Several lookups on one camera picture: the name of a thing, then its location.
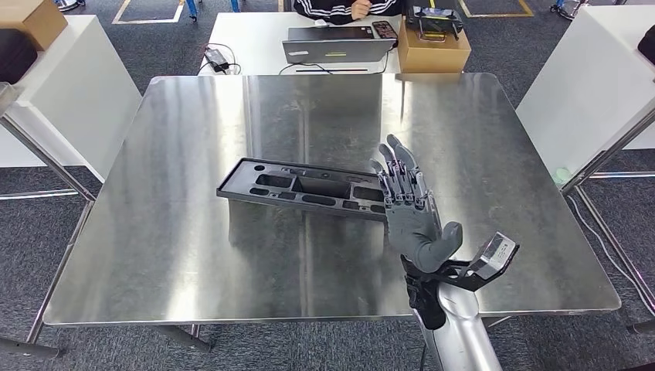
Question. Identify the person's hand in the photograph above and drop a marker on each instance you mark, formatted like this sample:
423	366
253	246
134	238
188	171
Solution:
361	9

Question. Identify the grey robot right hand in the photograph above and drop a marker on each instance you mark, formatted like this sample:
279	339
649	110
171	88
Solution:
414	230

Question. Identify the black plastic plate holder part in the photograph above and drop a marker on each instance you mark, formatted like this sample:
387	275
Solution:
240	179

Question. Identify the black smartphone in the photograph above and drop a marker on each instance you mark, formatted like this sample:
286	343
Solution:
385	29

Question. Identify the person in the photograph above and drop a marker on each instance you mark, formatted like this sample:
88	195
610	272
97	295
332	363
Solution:
327	7

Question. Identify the white computer mouse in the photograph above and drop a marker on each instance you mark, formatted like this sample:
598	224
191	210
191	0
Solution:
321	23

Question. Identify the grey laptop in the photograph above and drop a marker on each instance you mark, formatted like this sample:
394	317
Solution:
332	51

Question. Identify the thin black bar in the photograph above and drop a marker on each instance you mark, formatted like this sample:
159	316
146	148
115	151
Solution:
332	69

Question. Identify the brown cardboard box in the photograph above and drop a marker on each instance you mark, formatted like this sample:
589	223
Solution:
30	20
435	56

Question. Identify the black power adapter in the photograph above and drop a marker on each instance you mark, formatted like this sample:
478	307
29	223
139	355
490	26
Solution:
217	59

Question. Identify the pale green round cap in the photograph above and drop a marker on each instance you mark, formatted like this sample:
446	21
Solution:
562	176

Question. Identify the pale yellow floor tape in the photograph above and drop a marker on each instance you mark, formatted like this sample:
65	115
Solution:
148	21

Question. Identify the white upright panel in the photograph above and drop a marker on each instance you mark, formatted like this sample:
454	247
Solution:
578	77
77	92

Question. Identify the black bag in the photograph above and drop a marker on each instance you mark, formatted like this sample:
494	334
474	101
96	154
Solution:
15	56
649	46

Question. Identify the black camera bracket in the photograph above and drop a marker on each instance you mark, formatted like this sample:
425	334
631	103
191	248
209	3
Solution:
460	274

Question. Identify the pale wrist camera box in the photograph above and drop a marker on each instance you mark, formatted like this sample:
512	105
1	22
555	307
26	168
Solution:
499	251

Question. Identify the blue frame leg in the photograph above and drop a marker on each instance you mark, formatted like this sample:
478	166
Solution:
235	5
192	9

